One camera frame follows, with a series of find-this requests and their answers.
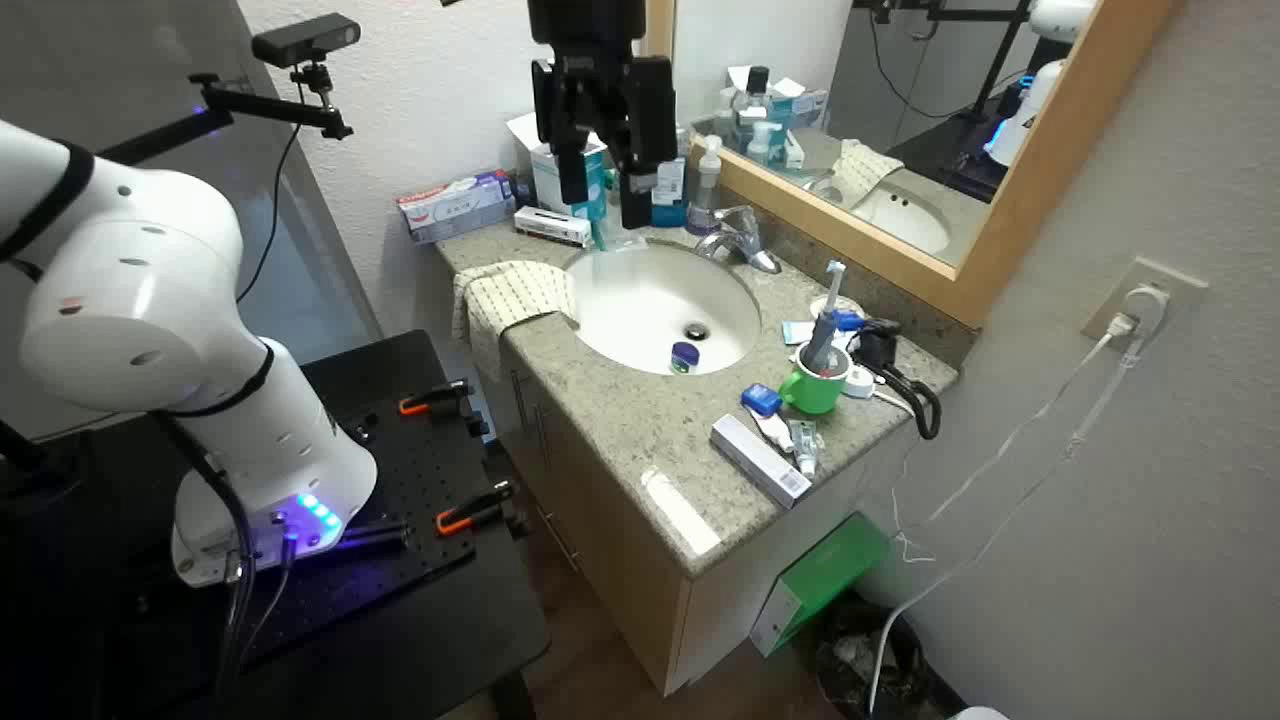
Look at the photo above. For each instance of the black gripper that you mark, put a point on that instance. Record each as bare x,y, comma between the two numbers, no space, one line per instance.
584,41

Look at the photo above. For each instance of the blue white electric toothbrush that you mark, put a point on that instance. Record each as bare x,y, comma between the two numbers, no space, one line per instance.
821,346

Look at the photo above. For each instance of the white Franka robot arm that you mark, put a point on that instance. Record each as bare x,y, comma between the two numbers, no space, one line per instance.
134,293

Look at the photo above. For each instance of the green mug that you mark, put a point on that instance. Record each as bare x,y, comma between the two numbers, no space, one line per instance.
809,398

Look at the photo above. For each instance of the teal bottle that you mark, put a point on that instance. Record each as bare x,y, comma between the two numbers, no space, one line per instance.
603,214

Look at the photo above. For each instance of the open white cardboard box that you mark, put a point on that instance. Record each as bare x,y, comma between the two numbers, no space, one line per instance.
541,165

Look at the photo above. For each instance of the small white carton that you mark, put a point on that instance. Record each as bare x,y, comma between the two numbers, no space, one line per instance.
544,225

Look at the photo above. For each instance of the clear soap dispenser bottle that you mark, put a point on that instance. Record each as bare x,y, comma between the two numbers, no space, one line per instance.
704,185

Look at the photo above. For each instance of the chrome faucet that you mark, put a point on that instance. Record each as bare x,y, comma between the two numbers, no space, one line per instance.
737,238

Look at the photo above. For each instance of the white sink basin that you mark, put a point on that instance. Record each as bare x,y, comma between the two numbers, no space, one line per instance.
641,305

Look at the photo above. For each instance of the tissue pack box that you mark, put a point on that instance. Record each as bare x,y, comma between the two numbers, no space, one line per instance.
454,206

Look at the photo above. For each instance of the beige striped towel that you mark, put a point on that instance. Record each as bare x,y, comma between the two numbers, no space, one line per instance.
506,299

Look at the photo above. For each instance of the small blue cap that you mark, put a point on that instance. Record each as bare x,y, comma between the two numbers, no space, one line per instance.
684,357

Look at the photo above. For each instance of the small blue container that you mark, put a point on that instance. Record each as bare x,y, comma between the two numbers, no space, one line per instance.
841,321

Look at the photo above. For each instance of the blue white floss case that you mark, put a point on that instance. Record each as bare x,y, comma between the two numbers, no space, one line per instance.
763,398

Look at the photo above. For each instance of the white round dish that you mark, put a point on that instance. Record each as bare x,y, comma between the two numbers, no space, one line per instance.
856,305

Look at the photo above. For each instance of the orange black clamp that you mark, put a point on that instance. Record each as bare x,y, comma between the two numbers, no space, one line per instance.
475,509
435,398

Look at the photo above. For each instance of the small white tube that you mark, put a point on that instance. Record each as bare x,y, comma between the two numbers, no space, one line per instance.
861,380

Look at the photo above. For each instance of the long white toothpaste box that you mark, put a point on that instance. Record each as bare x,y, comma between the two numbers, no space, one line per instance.
750,460

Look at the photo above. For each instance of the white toothpaste tube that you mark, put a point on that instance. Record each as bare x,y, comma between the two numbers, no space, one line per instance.
801,440

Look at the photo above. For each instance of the wooden vanity cabinet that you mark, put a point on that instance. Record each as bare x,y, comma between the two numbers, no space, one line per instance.
603,544

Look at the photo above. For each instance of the wood framed mirror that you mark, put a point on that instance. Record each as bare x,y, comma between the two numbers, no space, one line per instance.
1052,146

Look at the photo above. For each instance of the green white box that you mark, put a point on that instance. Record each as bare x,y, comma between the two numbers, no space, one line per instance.
835,564

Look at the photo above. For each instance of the black robot table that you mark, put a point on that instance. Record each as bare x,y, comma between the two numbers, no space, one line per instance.
425,626

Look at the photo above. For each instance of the black trash bin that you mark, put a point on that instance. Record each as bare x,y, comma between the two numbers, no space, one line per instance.
853,667

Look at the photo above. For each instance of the black exterior camera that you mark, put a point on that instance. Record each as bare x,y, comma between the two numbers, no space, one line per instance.
306,36

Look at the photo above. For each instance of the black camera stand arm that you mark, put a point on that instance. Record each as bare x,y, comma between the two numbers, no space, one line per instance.
265,104

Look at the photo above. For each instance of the white wall outlet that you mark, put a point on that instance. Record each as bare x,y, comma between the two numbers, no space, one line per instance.
1180,287

